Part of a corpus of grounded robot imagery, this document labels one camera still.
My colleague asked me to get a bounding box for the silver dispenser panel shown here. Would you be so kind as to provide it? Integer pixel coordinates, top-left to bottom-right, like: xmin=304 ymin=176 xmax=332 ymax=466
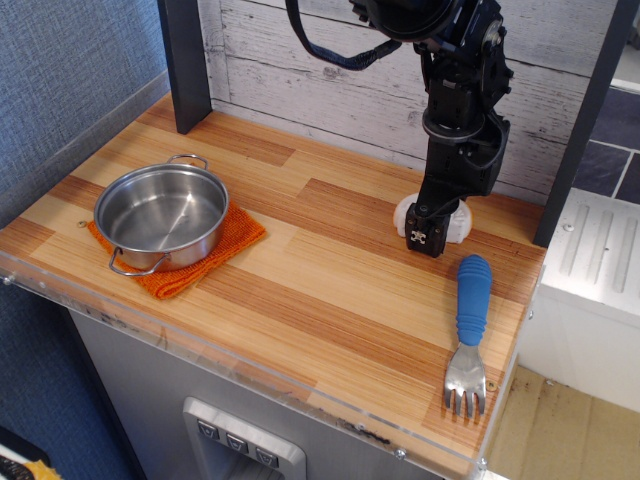
xmin=183 ymin=397 xmax=307 ymax=479

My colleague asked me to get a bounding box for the dark post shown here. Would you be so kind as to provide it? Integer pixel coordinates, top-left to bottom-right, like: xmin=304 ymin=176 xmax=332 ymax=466
xmin=157 ymin=0 xmax=212 ymax=134
xmin=533 ymin=0 xmax=639 ymax=247

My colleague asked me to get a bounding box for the stainless steel pot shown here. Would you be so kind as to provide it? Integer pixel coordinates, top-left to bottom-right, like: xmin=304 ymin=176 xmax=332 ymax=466
xmin=94 ymin=154 xmax=231 ymax=277

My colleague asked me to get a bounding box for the yellow black object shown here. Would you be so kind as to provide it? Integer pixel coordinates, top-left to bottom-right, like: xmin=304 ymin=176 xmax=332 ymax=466
xmin=1 ymin=441 xmax=62 ymax=480

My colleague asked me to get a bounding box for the braided black cable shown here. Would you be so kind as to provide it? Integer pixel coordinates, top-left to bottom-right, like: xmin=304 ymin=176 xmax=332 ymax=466
xmin=284 ymin=0 xmax=404 ymax=72

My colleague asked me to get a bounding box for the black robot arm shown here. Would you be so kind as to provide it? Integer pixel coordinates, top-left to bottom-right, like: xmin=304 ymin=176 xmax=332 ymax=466
xmin=353 ymin=1 xmax=514 ymax=257

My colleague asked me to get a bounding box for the blue handled fork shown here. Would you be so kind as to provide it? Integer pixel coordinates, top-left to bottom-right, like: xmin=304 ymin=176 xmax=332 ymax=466
xmin=444 ymin=255 xmax=492 ymax=419

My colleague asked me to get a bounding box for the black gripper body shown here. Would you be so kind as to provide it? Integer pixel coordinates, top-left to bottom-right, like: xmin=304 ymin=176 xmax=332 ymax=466
xmin=414 ymin=113 xmax=510 ymax=219

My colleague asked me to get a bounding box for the dark right post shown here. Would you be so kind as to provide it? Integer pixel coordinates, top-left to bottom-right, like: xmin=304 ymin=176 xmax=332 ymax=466
xmin=533 ymin=0 xmax=639 ymax=247

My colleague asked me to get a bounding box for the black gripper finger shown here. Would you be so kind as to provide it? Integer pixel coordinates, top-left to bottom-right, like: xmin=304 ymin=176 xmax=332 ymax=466
xmin=404 ymin=203 xmax=429 ymax=253
xmin=428 ymin=215 xmax=451 ymax=258

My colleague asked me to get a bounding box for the dark left post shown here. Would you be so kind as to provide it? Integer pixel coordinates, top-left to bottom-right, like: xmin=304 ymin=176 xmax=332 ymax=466
xmin=157 ymin=0 xmax=212 ymax=134

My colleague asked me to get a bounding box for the white semicircle cheese shape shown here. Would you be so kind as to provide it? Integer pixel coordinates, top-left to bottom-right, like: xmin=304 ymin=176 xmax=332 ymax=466
xmin=393 ymin=193 xmax=473 ymax=244

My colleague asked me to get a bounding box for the orange cloth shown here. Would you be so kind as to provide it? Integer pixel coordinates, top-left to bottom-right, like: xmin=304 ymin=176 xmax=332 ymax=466
xmin=87 ymin=201 xmax=267 ymax=301

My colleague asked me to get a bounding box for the white ridged sink unit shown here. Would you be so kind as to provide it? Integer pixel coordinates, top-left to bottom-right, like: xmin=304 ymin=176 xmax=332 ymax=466
xmin=518 ymin=189 xmax=639 ymax=411

